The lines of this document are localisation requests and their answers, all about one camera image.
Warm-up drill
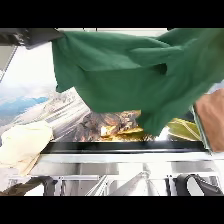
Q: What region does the cream garment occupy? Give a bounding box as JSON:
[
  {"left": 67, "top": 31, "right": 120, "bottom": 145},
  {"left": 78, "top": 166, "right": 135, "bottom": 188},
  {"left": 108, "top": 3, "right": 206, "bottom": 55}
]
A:
[{"left": 0, "top": 120, "right": 55, "bottom": 177}]

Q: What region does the green T-shirt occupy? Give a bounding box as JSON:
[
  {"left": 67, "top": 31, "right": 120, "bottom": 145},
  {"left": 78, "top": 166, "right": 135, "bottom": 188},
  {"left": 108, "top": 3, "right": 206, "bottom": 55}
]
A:
[{"left": 51, "top": 28, "right": 224, "bottom": 137}]

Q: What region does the silver frame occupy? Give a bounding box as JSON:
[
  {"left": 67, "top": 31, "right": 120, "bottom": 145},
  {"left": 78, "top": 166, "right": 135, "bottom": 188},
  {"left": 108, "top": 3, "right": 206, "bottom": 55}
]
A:
[{"left": 0, "top": 151, "right": 224, "bottom": 197}]

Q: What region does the brown garment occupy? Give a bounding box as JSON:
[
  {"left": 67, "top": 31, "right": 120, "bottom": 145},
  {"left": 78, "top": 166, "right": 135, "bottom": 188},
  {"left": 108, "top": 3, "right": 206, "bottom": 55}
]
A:
[{"left": 194, "top": 89, "right": 224, "bottom": 153}]

